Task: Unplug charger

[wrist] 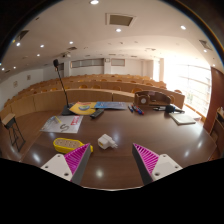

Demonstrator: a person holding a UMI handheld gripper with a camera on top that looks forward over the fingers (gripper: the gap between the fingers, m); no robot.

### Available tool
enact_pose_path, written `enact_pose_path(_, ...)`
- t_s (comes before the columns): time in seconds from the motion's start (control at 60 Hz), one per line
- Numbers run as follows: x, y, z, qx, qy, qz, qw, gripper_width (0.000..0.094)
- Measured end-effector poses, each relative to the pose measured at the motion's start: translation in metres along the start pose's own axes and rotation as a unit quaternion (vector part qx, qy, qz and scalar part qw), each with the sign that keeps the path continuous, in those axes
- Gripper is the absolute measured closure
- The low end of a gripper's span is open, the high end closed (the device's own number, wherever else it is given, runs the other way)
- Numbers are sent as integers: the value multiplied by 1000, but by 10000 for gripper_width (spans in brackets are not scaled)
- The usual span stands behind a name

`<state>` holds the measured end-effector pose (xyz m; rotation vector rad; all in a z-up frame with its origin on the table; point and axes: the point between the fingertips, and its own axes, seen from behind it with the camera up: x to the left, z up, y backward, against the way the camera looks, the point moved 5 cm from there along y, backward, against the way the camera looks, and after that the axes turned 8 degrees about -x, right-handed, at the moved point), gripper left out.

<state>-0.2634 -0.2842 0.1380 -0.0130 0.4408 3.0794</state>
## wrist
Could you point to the small square ceiling vent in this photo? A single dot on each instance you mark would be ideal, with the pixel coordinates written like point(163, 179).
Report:
point(22, 35)
point(205, 45)

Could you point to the wooden shelf unit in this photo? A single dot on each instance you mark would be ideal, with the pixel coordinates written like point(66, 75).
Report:
point(220, 128)

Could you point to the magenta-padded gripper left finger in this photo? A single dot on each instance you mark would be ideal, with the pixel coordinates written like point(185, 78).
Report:
point(78, 160)

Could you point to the yellow power strip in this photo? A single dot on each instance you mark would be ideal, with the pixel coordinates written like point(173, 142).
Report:
point(66, 145)

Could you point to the black remote control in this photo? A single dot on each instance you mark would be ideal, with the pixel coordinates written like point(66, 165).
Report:
point(97, 113)

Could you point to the large square ceiling vent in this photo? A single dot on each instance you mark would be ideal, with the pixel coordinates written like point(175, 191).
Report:
point(120, 19)

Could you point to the wooden desk organizer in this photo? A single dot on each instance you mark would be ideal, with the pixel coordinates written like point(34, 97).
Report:
point(153, 99)

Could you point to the black metal stand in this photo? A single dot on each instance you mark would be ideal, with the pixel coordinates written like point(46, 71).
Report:
point(13, 128)

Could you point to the large bright window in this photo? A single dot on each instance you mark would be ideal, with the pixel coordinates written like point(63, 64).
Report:
point(191, 86)

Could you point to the blue marker pen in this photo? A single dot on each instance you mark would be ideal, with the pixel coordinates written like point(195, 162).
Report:
point(130, 108)

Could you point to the white magazine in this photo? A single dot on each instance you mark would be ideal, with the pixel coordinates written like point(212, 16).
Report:
point(61, 125)

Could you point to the wooden auditorium seat rows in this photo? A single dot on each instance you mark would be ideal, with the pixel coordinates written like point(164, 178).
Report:
point(46, 101)

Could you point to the white charger block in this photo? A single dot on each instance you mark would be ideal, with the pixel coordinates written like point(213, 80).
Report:
point(105, 141)

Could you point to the blue book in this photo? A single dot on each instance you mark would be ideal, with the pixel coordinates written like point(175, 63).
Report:
point(111, 105)

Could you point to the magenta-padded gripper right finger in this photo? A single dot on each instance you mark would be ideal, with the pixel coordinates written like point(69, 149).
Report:
point(146, 161)

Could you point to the recessed ceiling lights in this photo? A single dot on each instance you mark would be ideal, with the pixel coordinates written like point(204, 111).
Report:
point(94, 2)

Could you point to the red marker pen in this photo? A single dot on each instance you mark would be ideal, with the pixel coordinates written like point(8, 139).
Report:
point(138, 110)

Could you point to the white notebook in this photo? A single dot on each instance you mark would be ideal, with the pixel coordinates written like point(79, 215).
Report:
point(182, 119)

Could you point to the black gooseneck desk microphone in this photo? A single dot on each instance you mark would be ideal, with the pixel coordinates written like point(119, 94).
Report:
point(56, 62)

